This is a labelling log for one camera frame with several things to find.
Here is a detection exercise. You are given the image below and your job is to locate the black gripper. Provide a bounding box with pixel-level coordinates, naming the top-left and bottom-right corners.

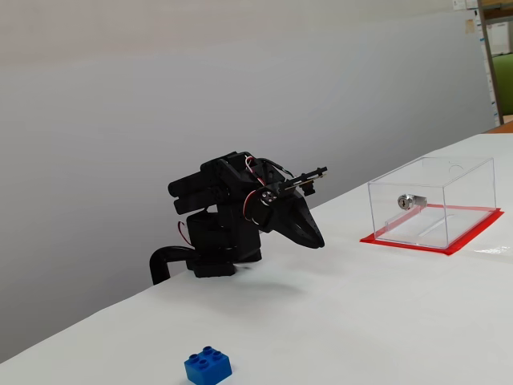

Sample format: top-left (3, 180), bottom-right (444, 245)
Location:
top-left (244, 182), bottom-right (326, 251)

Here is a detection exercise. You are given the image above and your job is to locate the blue lego brick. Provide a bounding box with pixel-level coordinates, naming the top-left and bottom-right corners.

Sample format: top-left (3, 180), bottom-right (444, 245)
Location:
top-left (184, 346), bottom-right (234, 384)

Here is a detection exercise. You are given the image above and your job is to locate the transparent plastic box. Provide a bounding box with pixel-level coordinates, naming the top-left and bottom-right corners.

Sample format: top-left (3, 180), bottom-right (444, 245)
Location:
top-left (367, 156), bottom-right (498, 249)

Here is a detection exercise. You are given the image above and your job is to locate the white storage box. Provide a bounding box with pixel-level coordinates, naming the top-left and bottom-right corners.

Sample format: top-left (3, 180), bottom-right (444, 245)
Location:
top-left (487, 19), bottom-right (511, 55)

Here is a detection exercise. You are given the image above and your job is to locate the silver cylinder lock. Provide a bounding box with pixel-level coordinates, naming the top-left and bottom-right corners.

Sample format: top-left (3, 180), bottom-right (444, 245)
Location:
top-left (396, 193), bottom-right (429, 211)

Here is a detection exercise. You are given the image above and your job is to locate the black table clamp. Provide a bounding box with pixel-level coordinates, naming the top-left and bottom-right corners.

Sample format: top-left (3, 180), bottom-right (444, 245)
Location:
top-left (148, 245), bottom-right (197, 286)

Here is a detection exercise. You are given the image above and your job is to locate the red tape square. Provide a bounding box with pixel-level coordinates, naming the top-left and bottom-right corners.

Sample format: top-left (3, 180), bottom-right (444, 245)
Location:
top-left (359, 203), bottom-right (505, 257)

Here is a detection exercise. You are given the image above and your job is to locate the green panel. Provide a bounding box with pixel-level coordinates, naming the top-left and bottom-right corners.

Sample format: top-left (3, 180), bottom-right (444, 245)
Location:
top-left (491, 54), bottom-right (513, 117)

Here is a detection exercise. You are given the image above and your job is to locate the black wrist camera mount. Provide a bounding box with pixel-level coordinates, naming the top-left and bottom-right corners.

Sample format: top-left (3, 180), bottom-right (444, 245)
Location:
top-left (279, 165), bottom-right (329, 197)

